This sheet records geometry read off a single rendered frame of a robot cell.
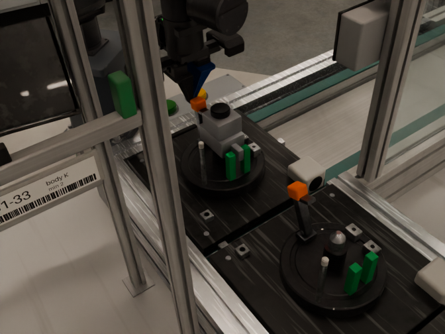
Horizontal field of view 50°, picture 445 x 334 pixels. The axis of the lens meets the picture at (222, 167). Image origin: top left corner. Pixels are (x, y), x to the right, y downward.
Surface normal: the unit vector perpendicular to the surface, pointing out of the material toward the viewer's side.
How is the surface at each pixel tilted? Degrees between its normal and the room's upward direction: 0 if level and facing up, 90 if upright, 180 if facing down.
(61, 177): 90
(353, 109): 0
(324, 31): 0
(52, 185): 90
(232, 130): 90
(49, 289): 0
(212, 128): 90
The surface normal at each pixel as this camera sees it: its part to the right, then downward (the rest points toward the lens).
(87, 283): -0.04, -0.73
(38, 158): 0.57, 0.54
